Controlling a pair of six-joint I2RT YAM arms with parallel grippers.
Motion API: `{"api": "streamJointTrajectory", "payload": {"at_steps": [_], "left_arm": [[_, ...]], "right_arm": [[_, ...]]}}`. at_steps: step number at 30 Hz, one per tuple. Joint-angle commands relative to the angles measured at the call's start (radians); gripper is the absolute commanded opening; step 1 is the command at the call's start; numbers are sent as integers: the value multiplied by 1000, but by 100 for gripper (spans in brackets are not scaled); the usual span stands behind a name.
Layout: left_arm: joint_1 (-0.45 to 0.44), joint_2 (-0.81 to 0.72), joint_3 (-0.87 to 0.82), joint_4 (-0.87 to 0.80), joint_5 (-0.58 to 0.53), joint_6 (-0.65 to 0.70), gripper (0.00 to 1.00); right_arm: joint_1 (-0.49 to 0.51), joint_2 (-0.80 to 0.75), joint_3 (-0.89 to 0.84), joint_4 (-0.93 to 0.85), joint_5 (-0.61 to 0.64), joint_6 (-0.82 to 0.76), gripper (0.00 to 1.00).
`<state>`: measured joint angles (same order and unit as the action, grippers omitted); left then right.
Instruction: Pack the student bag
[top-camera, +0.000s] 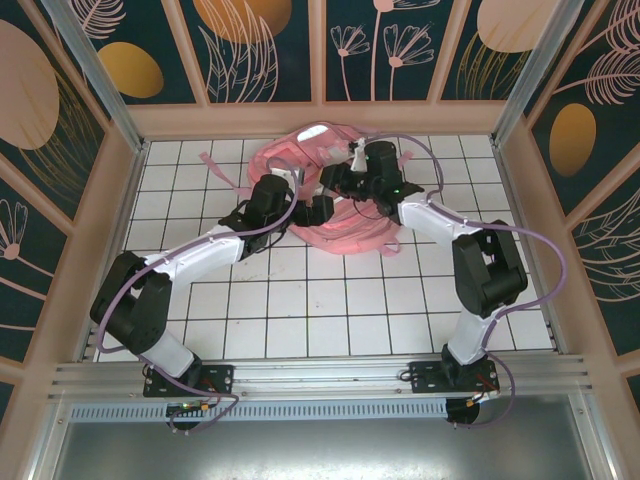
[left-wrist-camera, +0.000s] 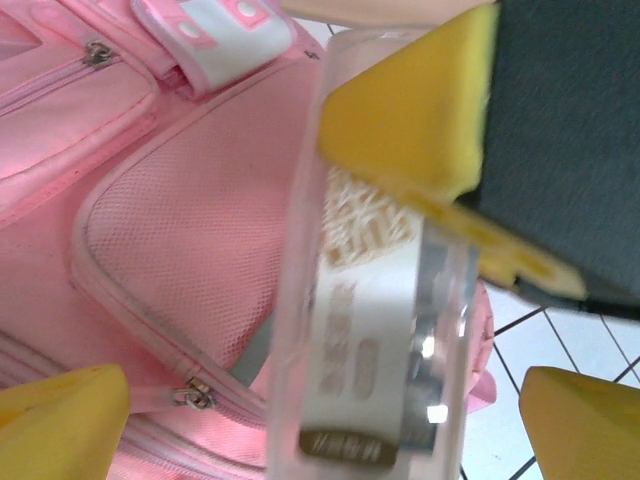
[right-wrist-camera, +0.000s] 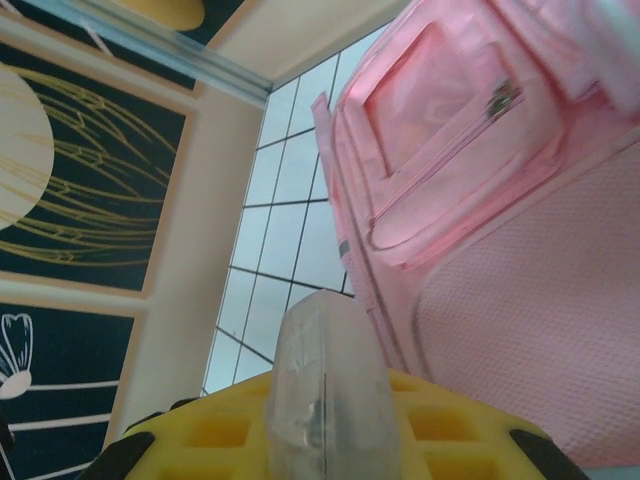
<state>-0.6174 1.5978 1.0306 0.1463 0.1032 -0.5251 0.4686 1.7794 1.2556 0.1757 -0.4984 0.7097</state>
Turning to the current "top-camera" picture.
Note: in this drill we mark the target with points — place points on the pink student backpack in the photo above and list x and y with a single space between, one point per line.
345 235

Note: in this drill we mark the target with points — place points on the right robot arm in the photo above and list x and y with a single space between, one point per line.
490 270

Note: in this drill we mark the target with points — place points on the aluminium table edge strip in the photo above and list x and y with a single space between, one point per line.
530 250
115 200

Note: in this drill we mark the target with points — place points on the grey metal sheet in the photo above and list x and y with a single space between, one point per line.
320 450

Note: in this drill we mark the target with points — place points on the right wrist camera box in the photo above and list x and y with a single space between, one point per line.
358 157

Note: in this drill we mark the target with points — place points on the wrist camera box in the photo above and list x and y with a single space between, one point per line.
358 157
281 173

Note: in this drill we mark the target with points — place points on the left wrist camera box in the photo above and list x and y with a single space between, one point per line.
281 173

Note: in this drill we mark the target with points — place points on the aluminium mounting rail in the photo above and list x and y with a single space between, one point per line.
320 372

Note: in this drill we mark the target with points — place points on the aluminium corner post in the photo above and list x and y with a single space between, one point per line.
530 80
100 85

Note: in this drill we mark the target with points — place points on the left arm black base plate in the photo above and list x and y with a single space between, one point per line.
215 377

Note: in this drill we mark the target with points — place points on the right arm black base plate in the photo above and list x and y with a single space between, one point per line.
425 377

